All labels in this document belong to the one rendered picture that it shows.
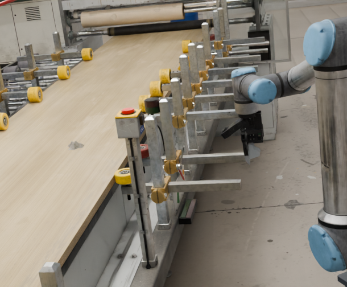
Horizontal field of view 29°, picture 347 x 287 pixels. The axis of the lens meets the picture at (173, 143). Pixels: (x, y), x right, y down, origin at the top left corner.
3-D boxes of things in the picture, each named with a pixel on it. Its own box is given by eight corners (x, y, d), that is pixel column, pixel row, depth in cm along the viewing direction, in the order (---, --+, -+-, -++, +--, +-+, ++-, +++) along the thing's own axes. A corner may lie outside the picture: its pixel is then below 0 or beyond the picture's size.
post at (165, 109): (182, 210, 268) (169, 97, 252) (181, 214, 265) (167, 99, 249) (174, 210, 269) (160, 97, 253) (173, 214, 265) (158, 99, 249)
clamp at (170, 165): (182, 161, 268) (181, 149, 267) (177, 174, 256) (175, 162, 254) (169, 162, 269) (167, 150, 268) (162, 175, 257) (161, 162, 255)
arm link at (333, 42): (384, 269, 197) (374, 15, 175) (333, 285, 192) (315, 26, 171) (355, 249, 211) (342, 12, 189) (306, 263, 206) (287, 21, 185)
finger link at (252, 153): (261, 166, 255) (258, 144, 252) (245, 167, 256) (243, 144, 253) (261, 163, 258) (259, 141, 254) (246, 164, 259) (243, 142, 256)
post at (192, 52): (205, 135, 335) (195, 41, 319) (204, 138, 332) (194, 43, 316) (198, 135, 336) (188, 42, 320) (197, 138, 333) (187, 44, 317)
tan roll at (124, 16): (253, 11, 497) (252, -5, 493) (252, 14, 486) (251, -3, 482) (73, 27, 526) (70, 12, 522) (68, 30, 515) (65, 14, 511)
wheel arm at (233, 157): (246, 160, 260) (245, 151, 259) (245, 164, 257) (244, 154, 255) (138, 165, 269) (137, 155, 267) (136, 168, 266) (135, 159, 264)
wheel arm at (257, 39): (264, 41, 418) (264, 35, 416) (264, 42, 414) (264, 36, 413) (186, 47, 428) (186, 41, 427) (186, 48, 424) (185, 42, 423)
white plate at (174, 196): (186, 187, 273) (184, 164, 270) (176, 215, 249) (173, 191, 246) (185, 187, 273) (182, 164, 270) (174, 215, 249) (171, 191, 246)
